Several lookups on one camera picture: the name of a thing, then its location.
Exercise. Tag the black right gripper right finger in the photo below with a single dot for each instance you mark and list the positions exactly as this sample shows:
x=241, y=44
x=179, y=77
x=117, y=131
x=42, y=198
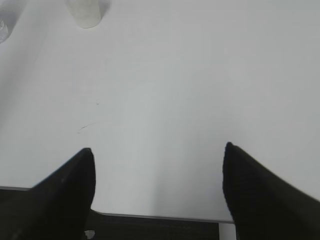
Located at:
x=262, y=205

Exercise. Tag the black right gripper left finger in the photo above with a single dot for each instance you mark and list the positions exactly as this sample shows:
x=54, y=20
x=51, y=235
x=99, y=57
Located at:
x=57, y=208

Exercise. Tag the white paper cup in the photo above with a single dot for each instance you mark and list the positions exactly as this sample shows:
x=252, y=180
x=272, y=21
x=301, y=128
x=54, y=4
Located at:
x=87, y=13

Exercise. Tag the clear water bottle red label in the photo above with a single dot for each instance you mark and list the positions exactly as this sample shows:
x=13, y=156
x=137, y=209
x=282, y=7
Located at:
x=10, y=12

